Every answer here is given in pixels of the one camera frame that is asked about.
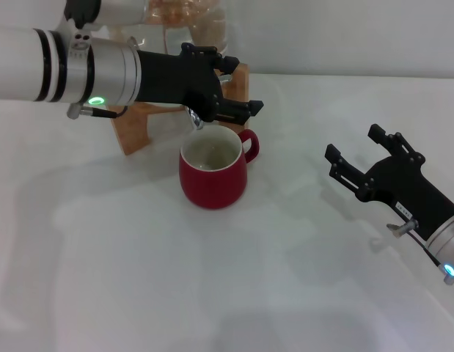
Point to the wooden dispenser stand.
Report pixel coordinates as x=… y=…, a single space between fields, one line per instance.
x=241 y=88

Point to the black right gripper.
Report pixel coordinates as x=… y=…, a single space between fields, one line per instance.
x=402 y=187

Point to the chrome faucet spout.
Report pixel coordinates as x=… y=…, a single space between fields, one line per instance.
x=196 y=121

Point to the red ceramic cup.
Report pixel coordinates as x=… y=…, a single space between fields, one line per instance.
x=212 y=183

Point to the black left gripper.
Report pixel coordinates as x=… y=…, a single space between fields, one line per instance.
x=175 y=80

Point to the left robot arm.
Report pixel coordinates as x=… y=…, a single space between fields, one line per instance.
x=28 y=62

